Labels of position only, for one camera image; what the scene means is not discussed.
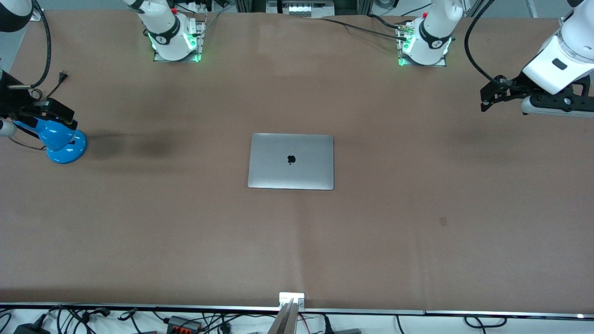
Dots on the silver table edge rail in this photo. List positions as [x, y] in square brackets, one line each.
[464, 313]

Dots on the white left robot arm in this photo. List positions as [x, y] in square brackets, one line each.
[557, 65]

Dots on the orange black connector block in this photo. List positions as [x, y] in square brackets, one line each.
[183, 323]

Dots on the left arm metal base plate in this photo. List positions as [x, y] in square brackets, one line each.
[436, 64]

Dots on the grey power strip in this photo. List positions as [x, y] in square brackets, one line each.
[299, 9]

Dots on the white metal bracket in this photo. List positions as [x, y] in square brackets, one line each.
[291, 297]

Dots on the silver laptop computer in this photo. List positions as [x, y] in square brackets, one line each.
[290, 174]

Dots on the black upright plug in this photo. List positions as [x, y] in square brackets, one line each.
[327, 324]

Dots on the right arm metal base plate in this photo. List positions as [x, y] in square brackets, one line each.
[200, 46]

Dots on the black power adapter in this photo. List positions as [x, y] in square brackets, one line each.
[30, 328]

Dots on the aluminium corner post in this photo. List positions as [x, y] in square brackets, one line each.
[563, 21]
[38, 16]

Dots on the aluminium profile bar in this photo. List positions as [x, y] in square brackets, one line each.
[284, 320]

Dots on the blue desk lamp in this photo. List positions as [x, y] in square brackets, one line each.
[62, 144]

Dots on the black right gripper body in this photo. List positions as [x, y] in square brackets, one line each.
[10, 99]

